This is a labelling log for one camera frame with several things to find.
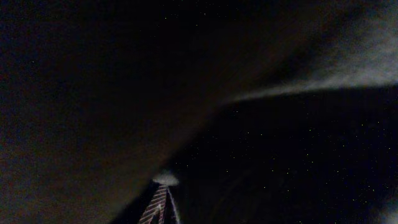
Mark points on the black shirt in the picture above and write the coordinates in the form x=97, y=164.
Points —
x=92, y=105

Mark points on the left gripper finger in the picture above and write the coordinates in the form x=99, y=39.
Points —
x=155, y=210

